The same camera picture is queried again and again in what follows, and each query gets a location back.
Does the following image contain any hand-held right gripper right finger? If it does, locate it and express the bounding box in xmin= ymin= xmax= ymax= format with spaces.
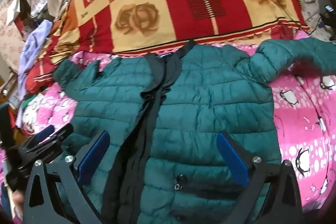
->
xmin=216 ymin=132 xmax=302 ymax=224

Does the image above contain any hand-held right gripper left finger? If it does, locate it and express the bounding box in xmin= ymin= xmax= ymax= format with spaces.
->
xmin=23 ymin=131 xmax=111 ymax=224

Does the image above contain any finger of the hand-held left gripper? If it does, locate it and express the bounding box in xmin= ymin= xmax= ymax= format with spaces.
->
xmin=31 ymin=125 xmax=56 ymax=147
xmin=47 ymin=123 xmax=74 ymax=154

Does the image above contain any green puffer jacket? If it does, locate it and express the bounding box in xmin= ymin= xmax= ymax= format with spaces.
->
xmin=54 ymin=39 xmax=336 ymax=224

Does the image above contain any white glove print blanket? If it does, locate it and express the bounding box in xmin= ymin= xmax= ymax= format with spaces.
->
xmin=18 ymin=93 xmax=54 ymax=136

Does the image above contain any red striped cloth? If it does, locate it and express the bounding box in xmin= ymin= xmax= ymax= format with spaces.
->
xmin=26 ymin=57 xmax=65 ymax=94

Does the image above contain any pink penguin blanket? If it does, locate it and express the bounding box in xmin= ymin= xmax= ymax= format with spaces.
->
xmin=16 ymin=30 xmax=336 ymax=218

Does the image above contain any lavender cloth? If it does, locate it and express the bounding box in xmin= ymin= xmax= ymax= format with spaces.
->
xmin=15 ymin=20 xmax=53 ymax=128

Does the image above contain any clear plastic bag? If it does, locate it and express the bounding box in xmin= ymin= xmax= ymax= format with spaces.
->
xmin=28 ymin=0 xmax=49 ymax=18

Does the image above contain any red orange checkered blanket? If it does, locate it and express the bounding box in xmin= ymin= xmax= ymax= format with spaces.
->
xmin=50 ymin=0 xmax=310 ymax=62

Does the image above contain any black device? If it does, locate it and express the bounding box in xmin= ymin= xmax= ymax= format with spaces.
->
xmin=318 ymin=4 xmax=336 ymax=30

